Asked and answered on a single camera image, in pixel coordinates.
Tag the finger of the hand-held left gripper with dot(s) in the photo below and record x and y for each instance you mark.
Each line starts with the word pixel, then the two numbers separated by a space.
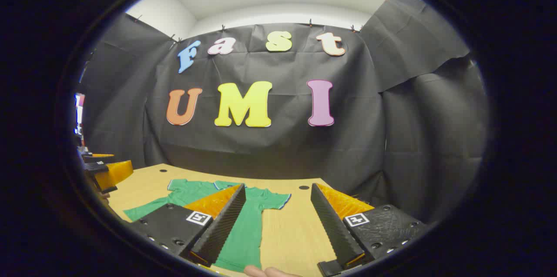
pixel 99 155
pixel 115 172

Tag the black backdrop cloth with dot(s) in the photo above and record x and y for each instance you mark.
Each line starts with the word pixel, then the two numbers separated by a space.
pixel 283 155

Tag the green T-shirt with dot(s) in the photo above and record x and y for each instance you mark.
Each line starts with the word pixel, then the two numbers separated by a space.
pixel 248 233

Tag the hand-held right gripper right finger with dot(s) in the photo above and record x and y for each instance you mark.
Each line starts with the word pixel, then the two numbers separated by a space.
pixel 335 229

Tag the computer monitor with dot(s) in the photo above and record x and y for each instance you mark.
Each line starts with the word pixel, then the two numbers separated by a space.
pixel 79 111

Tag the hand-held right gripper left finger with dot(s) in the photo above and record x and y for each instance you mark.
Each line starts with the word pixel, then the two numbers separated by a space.
pixel 226 225

